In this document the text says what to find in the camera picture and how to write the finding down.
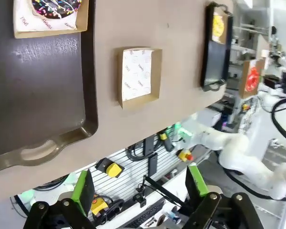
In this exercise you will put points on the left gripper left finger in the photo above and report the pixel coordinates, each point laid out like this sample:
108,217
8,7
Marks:
83,190

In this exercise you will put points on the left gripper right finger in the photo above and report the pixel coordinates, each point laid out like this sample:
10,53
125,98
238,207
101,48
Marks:
197,183

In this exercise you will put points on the brown cardboard tray box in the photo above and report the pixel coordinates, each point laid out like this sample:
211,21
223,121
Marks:
226,28
242,83
157,78
82,22

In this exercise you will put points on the yellow glazed sprinkle donut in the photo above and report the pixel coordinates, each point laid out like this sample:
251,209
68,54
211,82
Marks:
218,25

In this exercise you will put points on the chocolate glazed sprinkle donut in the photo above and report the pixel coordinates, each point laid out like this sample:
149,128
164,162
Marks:
52,7

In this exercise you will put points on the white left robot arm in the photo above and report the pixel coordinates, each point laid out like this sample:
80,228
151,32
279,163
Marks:
47,194

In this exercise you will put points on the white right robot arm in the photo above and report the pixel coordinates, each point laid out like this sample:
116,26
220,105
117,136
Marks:
240,148

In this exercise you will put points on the black plastic serving tray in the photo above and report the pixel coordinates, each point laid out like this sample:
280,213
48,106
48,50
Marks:
214,62

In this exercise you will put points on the brown plastic serving tray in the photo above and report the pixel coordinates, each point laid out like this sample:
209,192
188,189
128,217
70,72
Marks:
38,95

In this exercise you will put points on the yellow emergency stop red button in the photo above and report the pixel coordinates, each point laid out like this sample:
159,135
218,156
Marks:
99,205
186,155

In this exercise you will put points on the yellow black emergency stop box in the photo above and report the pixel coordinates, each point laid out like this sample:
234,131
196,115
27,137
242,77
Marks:
112,168

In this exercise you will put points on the black power adapter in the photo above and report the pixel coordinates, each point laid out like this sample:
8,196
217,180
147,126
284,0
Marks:
153,164
148,145

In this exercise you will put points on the black keyboard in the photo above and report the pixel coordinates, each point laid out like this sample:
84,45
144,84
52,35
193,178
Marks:
147,214

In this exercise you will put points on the grey slatted wall panel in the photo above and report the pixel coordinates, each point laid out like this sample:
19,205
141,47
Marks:
131,171

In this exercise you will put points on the small black camera on bracket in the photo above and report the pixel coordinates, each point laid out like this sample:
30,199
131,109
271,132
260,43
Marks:
140,199

